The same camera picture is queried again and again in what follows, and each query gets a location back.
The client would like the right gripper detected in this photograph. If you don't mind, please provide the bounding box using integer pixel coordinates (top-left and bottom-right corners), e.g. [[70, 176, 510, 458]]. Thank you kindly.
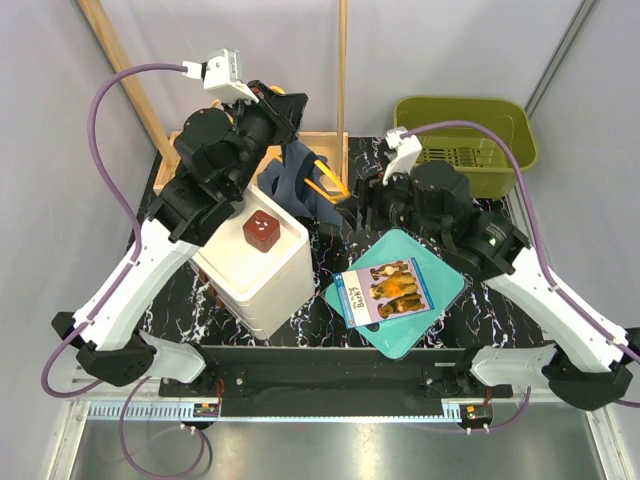
[[333, 159, 448, 248]]

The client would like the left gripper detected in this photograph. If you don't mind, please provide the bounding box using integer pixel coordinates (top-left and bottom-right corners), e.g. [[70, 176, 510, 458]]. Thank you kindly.
[[221, 79, 307, 197]]

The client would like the yellow plastic hanger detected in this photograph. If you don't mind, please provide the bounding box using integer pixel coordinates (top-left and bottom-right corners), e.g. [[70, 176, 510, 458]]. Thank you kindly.
[[212, 84, 351, 204]]

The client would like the blue tank top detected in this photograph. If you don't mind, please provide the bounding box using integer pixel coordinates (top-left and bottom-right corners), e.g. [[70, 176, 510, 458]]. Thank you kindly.
[[257, 141, 343, 227]]

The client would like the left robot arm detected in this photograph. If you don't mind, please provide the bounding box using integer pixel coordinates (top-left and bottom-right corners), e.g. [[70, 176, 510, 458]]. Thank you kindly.
[[52, 80, 308, 396]]

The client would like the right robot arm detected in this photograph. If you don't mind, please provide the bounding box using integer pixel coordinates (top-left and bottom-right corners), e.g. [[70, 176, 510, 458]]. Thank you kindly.
[[335, 161, 639, 411]]

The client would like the dog picture book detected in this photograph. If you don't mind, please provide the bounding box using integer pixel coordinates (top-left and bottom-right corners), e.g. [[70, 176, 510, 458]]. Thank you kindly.
[[334, 258, 435, 328]]

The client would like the red cube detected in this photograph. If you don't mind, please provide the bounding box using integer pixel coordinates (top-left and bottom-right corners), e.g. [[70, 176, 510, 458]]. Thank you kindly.
[[242, 209, 280, 253]]

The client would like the white foam box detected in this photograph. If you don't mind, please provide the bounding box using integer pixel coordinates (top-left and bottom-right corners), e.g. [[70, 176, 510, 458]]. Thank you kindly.
[[190, 185, 315, 340]]

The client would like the teal cutting board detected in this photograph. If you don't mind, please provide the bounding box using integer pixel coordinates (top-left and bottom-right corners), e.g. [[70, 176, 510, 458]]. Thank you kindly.
[[324, 229, 467, 360]]

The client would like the wooden clothes rack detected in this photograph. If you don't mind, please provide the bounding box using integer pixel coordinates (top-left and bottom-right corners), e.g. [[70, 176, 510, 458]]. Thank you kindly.
[[77, 1, 349, 192]]

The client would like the green plastic basket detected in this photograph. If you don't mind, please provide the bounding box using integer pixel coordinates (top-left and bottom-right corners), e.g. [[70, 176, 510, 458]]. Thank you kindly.
[[393, 96, 538, 200]]

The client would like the black marble mat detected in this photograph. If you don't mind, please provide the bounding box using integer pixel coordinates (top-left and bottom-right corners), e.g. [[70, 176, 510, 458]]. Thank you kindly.
[[129, 135, 544, 350]]

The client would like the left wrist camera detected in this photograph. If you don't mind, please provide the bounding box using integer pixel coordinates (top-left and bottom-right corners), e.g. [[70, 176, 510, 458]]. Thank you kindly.
[[182, 48, 258, 105]]

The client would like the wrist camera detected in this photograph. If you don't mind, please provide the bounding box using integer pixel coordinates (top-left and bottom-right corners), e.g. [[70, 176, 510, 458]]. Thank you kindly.
[[182, 48, 258, 105], [382, 127, 422, 186]]

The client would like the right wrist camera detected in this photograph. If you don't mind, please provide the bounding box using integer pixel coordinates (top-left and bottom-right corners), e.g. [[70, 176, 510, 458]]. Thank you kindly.
[[382, 127, 422, 186]]

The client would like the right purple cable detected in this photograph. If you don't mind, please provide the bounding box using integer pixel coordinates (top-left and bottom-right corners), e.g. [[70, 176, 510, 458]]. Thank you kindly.
[[399, 121, 640, 434]]

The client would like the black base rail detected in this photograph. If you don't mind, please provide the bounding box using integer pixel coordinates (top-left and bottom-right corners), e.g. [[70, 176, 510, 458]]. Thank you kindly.
[[159, 346, 513, 421]]

